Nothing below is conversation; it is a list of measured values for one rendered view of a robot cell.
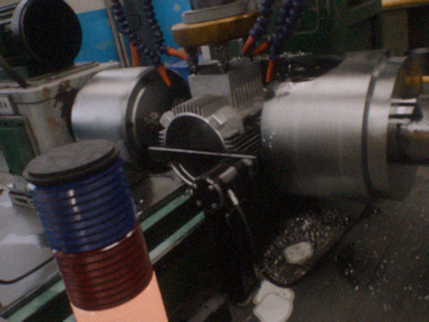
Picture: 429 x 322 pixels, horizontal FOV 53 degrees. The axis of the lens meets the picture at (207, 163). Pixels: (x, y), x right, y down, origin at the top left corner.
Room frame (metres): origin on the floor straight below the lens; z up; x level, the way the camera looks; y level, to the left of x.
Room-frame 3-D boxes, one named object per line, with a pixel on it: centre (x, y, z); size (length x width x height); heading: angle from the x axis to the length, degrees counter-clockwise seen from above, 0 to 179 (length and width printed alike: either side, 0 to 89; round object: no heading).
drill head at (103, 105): (1.06, 0.19, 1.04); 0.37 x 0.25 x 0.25; 49
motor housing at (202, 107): (0.86, -0.05, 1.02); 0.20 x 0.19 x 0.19; 139
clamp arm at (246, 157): (0.76, 0.01, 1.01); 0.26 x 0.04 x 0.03; 49
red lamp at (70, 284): (0.26, 0.08, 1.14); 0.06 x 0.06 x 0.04
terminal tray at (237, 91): (0.89, -0.07, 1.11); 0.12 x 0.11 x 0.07; 139
